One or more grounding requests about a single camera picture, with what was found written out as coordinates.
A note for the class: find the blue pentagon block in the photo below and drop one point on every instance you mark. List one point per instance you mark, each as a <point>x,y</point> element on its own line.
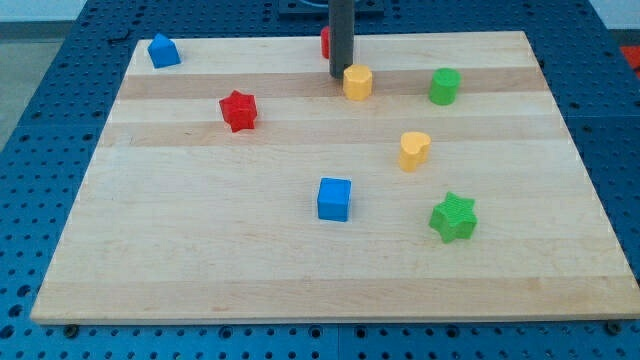
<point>163,51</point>

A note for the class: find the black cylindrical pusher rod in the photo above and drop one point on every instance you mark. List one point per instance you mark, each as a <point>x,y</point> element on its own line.
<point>341,36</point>

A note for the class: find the yellow hexagon block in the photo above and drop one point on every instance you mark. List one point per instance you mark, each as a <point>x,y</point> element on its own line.
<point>357,82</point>

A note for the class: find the blue cube block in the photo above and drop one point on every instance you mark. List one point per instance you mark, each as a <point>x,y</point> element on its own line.
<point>333,199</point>

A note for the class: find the yellow heart block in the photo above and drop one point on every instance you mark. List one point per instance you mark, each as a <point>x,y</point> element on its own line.
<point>414,149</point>

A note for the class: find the green star block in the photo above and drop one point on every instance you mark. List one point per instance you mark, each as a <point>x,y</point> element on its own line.
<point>454,218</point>

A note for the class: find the green cylinder block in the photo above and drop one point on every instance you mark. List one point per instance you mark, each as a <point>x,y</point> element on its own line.
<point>445,83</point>

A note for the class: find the wooden board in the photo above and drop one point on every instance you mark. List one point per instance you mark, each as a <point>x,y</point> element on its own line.
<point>179,220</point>

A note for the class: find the red block behind rod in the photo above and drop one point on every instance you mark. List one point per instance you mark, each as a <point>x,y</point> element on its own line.
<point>325,42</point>

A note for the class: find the red star block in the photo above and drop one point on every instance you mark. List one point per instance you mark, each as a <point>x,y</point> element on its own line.
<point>239,110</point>

